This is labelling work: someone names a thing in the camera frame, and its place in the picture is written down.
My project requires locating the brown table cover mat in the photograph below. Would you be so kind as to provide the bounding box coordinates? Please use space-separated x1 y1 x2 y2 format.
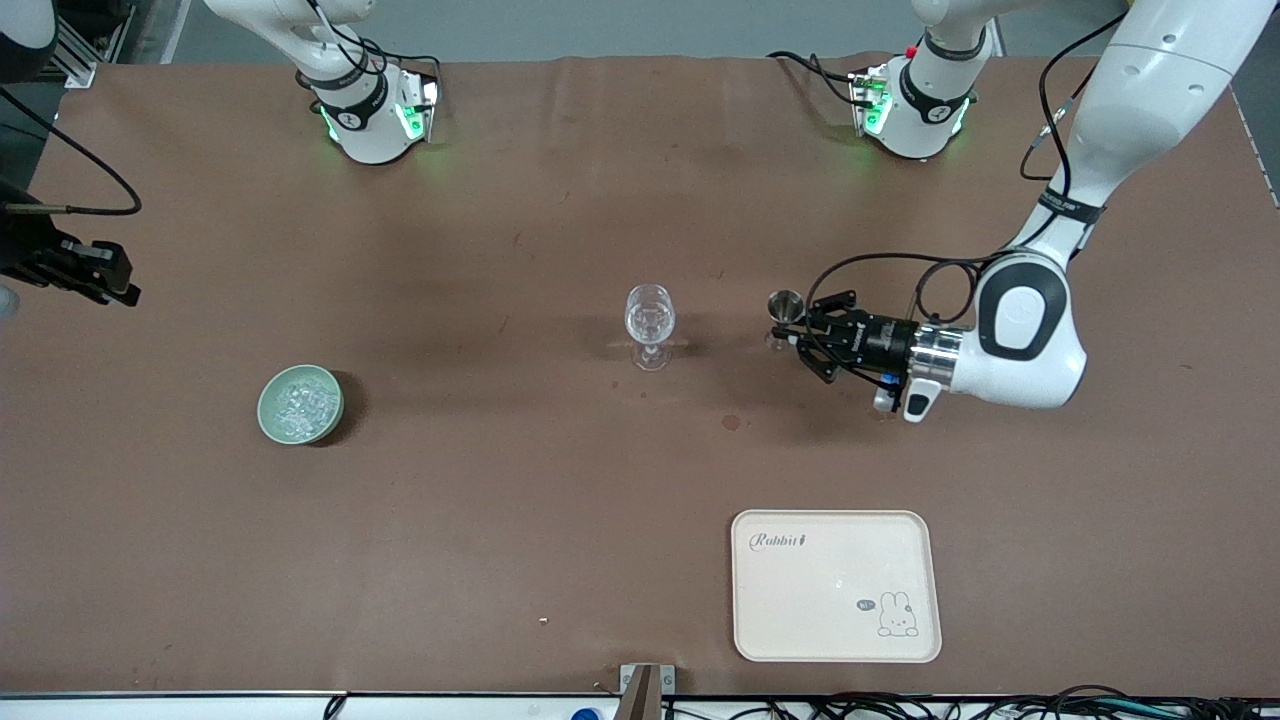
0 52 1280 698

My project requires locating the grey metal camera bracket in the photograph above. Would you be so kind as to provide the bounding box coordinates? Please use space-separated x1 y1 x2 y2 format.
619 663 677 720

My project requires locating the black right base cable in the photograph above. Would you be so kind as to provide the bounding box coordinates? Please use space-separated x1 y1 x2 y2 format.
300 0 443 91

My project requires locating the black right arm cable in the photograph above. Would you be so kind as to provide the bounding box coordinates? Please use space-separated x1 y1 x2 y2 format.
0 85 143 218

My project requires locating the pale green ceramic bowl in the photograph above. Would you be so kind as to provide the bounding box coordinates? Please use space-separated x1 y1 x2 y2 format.
257 364 345 446

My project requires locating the clear ice cubes heap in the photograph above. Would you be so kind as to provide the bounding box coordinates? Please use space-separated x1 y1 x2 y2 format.
272 375 337 439

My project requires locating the steel double jigger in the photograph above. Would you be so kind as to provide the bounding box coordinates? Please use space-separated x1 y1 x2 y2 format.
765 289 808 353

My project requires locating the tangled black cable bundle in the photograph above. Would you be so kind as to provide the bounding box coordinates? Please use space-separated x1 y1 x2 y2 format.
665 685 1280 720

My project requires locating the aluminium extrusion frame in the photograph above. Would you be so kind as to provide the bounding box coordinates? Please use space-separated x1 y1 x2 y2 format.
50 0 138 88

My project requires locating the cream rabbit print tray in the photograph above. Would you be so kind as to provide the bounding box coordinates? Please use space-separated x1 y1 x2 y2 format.
731 509 943 664

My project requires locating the clear wine glass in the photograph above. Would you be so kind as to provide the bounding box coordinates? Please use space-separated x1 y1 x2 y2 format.
624 284 677 372

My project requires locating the black left base cable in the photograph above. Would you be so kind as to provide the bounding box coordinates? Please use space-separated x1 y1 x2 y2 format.
767 50 873 107

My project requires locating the black base cable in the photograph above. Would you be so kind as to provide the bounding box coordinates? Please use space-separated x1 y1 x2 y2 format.
300 0 443 91
767 50 873 107

